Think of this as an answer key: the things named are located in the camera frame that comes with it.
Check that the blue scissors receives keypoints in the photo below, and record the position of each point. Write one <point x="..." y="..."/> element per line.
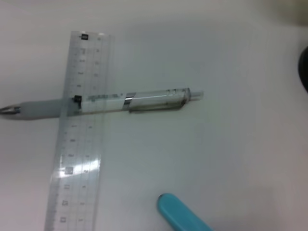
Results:
<point x="180" y="214"/>

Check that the white silver pen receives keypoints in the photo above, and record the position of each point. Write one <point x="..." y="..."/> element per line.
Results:
<point x="144" y="102"/>

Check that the clear plastic ruler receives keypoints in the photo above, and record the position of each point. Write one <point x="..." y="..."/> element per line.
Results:
<point x="81" y="156"/>

